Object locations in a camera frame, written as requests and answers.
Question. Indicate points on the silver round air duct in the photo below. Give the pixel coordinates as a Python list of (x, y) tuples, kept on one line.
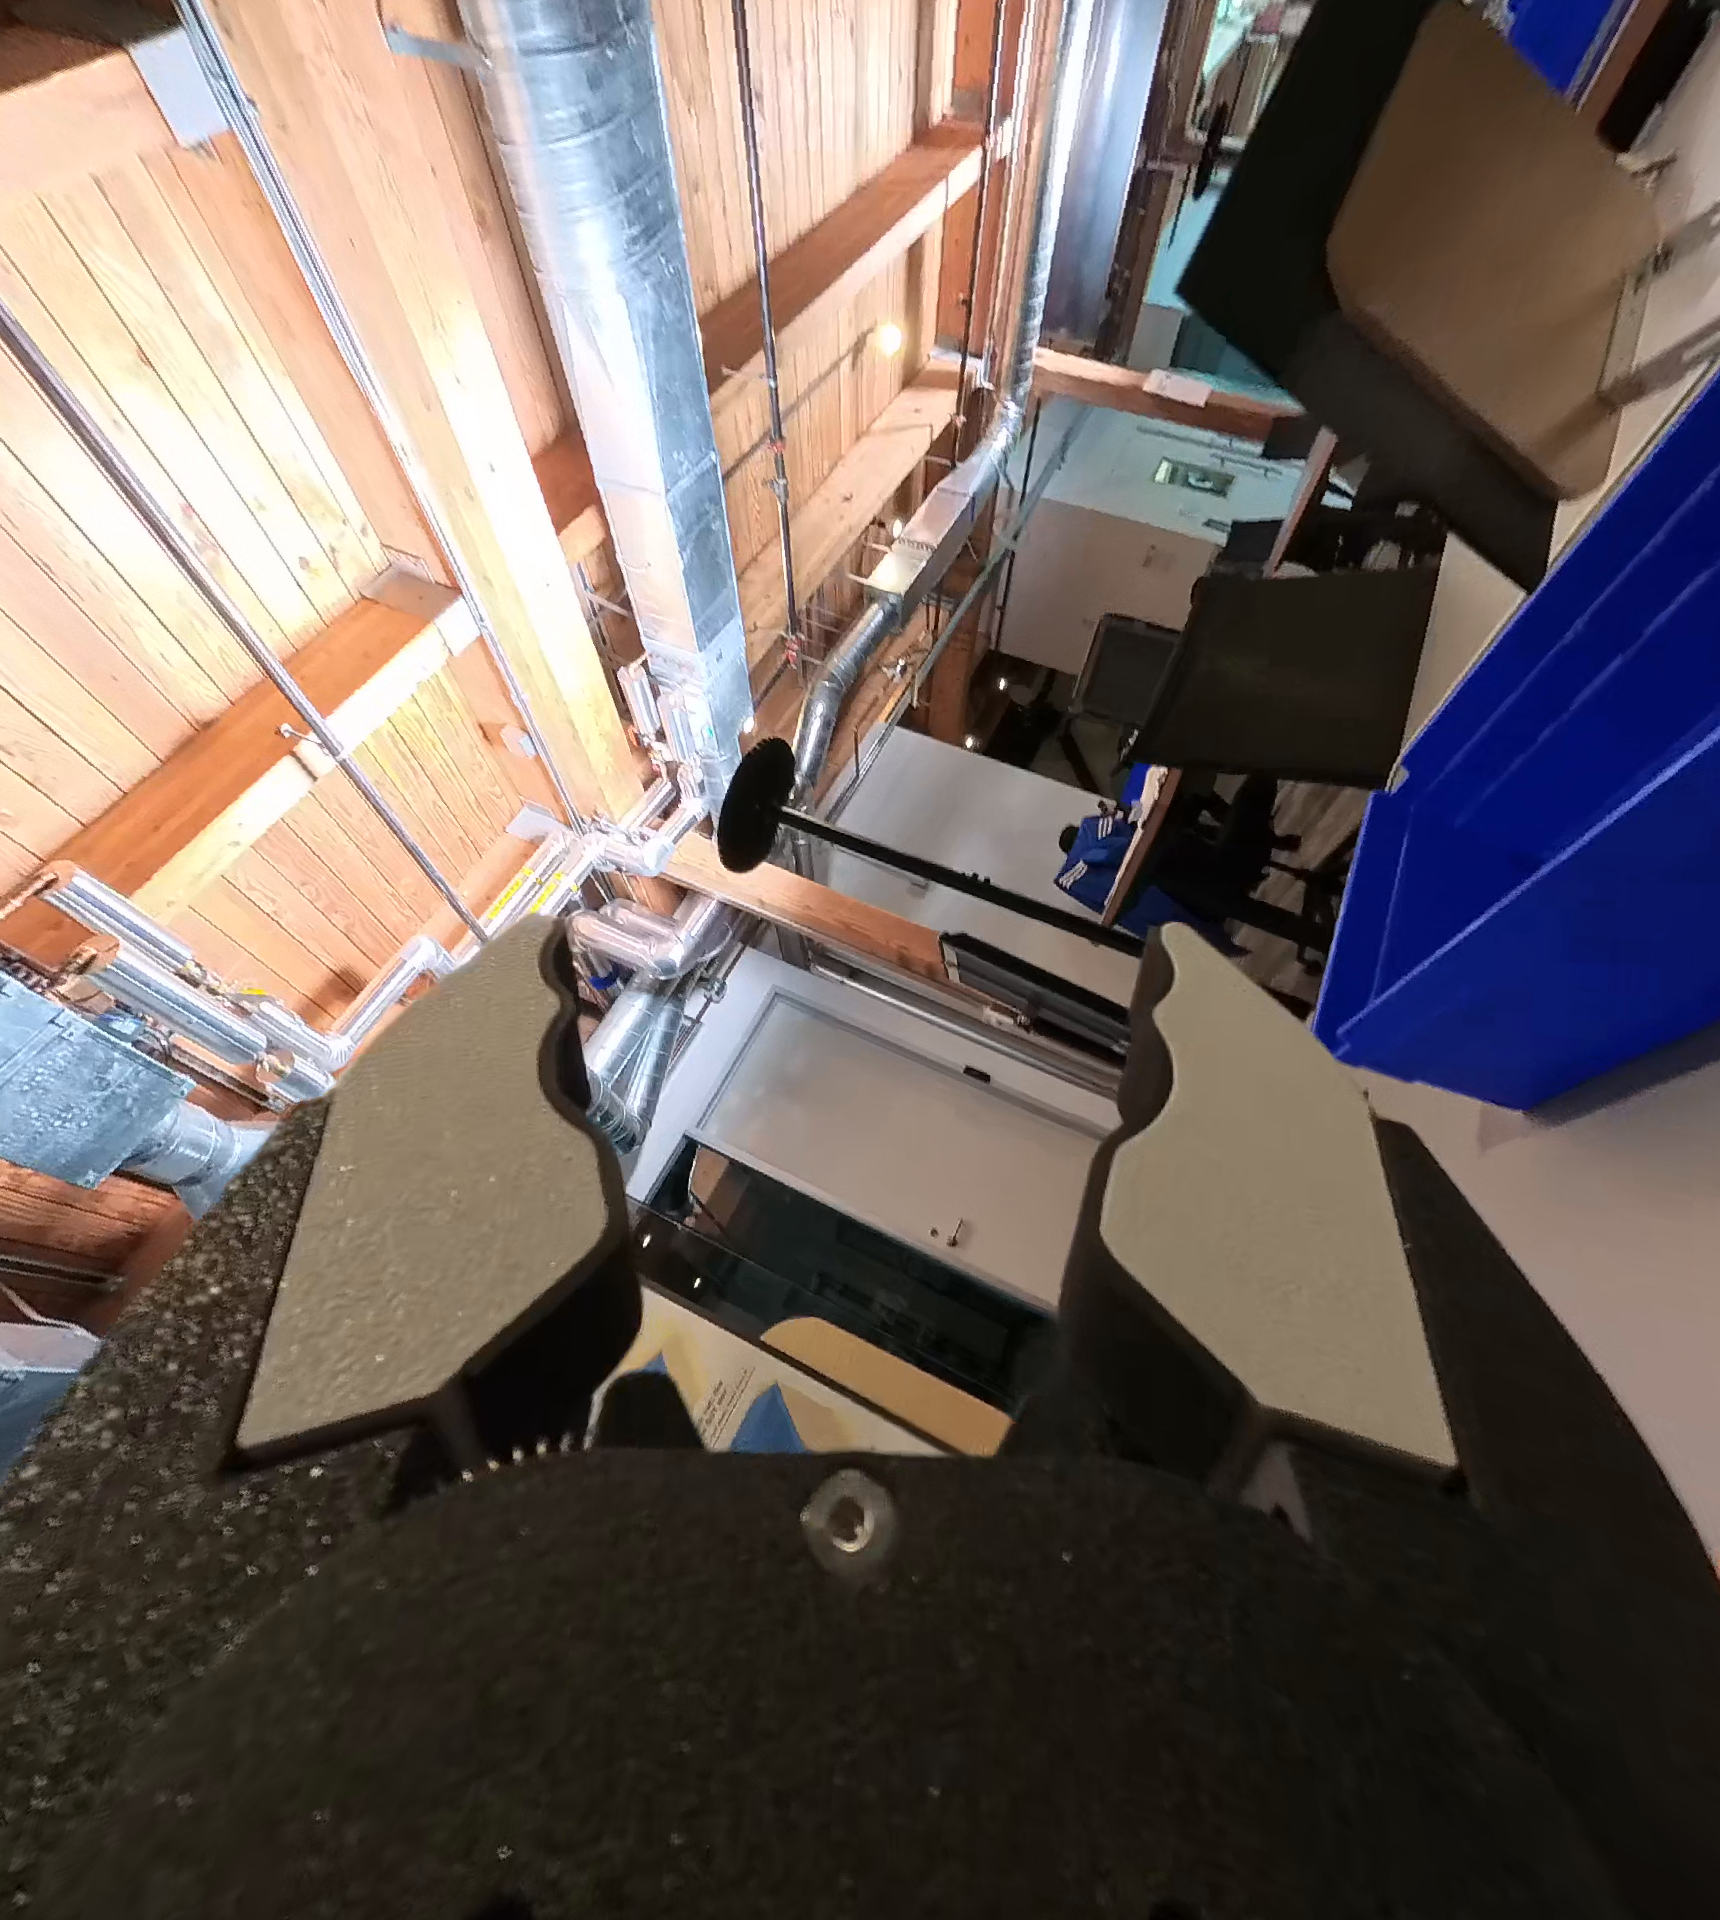
[(620, 375)]

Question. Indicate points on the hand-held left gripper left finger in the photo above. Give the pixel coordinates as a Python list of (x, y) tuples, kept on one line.
[(425, 1231)]

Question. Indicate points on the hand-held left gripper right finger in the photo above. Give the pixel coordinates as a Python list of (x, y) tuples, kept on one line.
[(1250, 1231)]

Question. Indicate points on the blue white jacket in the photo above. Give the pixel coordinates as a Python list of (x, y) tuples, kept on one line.
[(1100, 879)]

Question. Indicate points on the black disc on pole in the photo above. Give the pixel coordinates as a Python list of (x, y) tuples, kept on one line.
[(755, 810)]

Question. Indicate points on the blue plastic bin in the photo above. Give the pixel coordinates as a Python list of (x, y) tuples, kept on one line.
[(1581, 780)]

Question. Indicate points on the grey metal duct box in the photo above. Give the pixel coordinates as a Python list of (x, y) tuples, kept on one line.
[(21, 1050)]

